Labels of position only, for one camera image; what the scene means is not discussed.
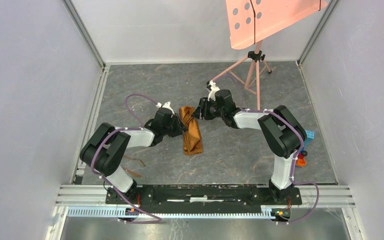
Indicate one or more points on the orange toy block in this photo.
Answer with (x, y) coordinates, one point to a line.
(300, 162)

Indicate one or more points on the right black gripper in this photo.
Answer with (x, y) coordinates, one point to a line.
(204, 110)

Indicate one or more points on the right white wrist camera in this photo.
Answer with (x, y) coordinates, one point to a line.
(212, 89)

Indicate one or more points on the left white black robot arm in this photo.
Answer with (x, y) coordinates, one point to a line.
(105, 149)

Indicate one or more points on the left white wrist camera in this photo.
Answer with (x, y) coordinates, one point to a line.
(166, 105)

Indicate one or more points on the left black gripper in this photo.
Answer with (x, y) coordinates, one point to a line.
(180, 127)

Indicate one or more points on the blue toy brick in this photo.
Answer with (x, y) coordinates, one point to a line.
(310, 135)

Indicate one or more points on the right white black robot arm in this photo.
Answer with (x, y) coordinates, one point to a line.
(284, 135)

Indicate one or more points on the orange cloth napkin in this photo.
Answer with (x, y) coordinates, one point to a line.
(192, 139)

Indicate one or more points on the pink music stand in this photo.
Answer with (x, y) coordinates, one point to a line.
(252, 21)

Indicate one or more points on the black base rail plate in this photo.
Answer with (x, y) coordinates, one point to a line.
(211, 198)

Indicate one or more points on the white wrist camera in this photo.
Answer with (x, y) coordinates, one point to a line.
(212, 89)
(166, 105)

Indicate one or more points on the red black toy figure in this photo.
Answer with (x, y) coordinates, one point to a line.
(302, 154)

